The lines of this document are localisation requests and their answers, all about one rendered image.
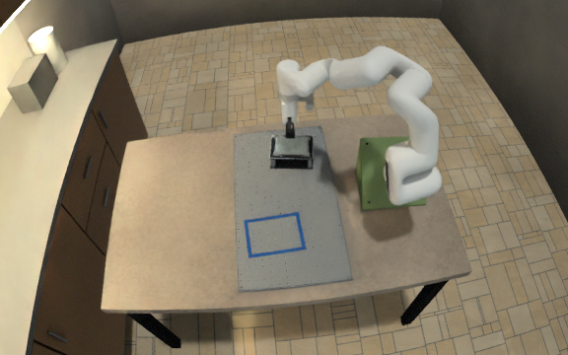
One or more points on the blue tape rectangle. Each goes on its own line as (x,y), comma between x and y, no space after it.
(250,255)

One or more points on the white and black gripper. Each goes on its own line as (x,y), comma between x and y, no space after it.
(289,110)

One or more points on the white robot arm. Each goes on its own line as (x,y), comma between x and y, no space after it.
(405,162)

